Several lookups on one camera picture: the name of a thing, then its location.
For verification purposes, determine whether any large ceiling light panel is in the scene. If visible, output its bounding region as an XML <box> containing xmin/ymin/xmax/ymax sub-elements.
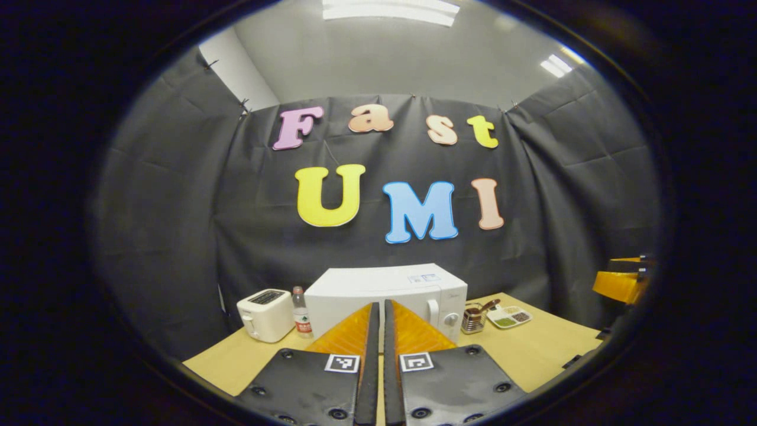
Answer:
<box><xmin>322</xmin><ymin>0</ymin><xmax>461</xmax><ymax>27</ymax></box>

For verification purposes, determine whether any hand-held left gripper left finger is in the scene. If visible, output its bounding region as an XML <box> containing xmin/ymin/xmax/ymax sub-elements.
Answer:
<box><xmin>235</xmin><ymin>302</ymin><xmax>380</xmax><ymax>426</ymax></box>

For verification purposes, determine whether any metal mesh utensil holder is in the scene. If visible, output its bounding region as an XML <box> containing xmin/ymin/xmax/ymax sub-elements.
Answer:
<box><xmin>461</xmin><ymin>304</ymin><xmax>487</xmax><ymax>335</ymax></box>

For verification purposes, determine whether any white microwave oven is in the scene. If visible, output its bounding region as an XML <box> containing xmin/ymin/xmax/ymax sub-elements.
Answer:
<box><xmin>303</xmin><ymin>263</ymin><xmax>468</xmax><ymax>344</ymax></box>

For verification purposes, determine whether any black backdrop cloth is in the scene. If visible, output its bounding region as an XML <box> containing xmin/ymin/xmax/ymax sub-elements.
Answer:
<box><xmin>92</xmin><ymin>47</ymin><xmax>660</xmax><ymax>362</ymax></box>

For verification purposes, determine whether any white toaster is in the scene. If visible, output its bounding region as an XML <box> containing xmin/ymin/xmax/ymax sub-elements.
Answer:
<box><xmin>237</xmin><ymin>289</ymin><xmax>295</xmax><ymax>344</ymax></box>

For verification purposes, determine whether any white divided snack tray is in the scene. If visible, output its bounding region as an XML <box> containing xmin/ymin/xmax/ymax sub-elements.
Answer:
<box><xmin>487</xmin><ymin>305</ymin><xmax>533</xmax><ymax>330</ymax></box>

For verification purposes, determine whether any clear water bottle red label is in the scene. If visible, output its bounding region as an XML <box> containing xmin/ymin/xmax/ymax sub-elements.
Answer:
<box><xmin>292</xmin><ymin>286</ymin><xmax>313</xmax><ymax>338</ymax></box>

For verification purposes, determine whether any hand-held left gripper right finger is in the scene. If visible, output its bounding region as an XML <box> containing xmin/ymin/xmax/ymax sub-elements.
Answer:
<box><xmin>383</xmin><ymin>299</ymin><xmax>527</xmax><ymax>426</ymax></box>

